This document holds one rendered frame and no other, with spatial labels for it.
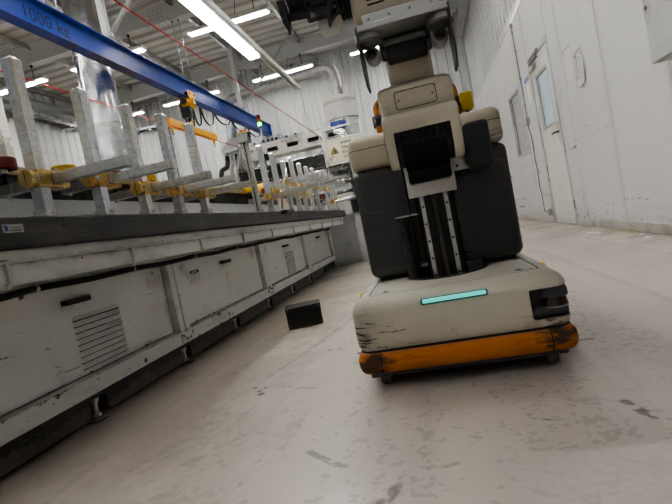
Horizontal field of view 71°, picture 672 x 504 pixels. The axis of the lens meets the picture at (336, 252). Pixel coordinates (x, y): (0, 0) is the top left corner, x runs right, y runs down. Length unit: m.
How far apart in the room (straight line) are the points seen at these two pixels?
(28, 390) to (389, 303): 1.14
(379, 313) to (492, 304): 0.32
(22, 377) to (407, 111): 1.41
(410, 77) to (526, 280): 0.69
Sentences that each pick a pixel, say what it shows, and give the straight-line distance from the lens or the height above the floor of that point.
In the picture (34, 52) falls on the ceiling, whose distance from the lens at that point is 11.19.
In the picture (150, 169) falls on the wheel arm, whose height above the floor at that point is 0.82.
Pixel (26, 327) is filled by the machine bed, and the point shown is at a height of 0.40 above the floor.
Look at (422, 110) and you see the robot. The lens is 1.44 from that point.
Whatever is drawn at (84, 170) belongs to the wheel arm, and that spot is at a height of 0.81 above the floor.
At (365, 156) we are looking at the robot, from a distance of 1.73.
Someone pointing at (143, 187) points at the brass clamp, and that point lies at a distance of 1.95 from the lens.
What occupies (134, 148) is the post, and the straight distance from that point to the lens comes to 2.00.
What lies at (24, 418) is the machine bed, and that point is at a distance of 1.73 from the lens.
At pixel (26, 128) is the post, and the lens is 1.61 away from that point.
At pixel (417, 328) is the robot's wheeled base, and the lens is 1.42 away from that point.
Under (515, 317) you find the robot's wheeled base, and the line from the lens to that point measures 1.43.
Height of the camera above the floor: 0.51
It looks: 3 degrees down
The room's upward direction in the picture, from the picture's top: 11 degrees counter-clockwise
